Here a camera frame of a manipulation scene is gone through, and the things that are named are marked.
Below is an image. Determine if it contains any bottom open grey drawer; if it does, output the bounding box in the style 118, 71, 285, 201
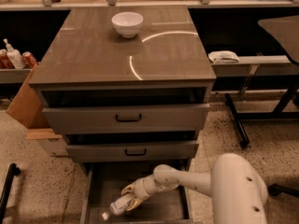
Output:
80, 160, 192, 224

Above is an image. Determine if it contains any folded white cloth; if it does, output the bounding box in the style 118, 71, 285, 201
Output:
208, 50, 240, 63

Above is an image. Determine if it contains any top grey drawer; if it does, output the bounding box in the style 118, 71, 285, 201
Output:
43, 104, 209, 134

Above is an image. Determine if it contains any white pump bottle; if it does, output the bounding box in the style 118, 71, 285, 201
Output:
3, 38, 25, 69

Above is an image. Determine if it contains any black bar lower left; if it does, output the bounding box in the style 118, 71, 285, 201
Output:
0, 163, 21, 224

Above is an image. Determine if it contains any grey shelf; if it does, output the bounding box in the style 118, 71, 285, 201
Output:
212, 55, 299, 77
0, 68, 31, 84

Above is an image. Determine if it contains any black table leg frame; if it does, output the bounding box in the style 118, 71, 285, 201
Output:
224, 82, 299, 148

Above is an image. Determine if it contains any brown cardboard box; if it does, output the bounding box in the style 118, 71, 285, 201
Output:
7, 66, 49, 129

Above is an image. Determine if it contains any clear plastic water bottle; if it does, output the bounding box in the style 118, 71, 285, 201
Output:
102, 193, 134, 221

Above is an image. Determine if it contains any right grey shelf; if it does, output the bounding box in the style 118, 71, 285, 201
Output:
212, 55, 299, 77

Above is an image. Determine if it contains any black chair base leg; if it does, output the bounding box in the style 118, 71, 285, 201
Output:
267, 184, 299, 198

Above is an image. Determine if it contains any grey drawer cabinet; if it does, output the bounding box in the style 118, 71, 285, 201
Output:
28, 5, 217, 173

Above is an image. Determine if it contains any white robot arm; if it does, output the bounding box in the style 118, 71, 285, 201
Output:
121, 153, 268, 224

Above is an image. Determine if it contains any black middle drawer handle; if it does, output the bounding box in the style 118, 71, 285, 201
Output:
124, 148, 147, 157

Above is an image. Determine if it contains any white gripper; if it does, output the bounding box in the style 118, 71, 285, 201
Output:
121, 175, 162, 211

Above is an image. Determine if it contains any red soda can left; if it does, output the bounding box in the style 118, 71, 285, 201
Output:
0, 49, 13, 69

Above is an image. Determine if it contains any black top drawer handle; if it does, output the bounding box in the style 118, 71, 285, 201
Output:
115, 114, 142, 122

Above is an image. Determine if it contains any white ceramic bowl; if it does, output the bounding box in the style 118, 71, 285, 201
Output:
111, 12, 143, 38

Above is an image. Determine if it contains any grey round table top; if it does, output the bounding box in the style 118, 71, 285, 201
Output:
258, 15, 299, 64

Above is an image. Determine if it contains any white box on floor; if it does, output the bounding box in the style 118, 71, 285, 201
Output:
26, 128, 68, 157

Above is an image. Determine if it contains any red soda can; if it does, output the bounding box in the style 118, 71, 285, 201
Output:
22, 51, 38, 68
0, 49, 13, 69

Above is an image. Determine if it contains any middle grey drawer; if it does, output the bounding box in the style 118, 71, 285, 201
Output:
66, 141, 198, 163

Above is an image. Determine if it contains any left grey shelf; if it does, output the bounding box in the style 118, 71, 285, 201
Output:
0, 68, 31, 84

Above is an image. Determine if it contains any black drawer handle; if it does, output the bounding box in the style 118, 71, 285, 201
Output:
115, 114, 142, 122
124, 148, 147, 157

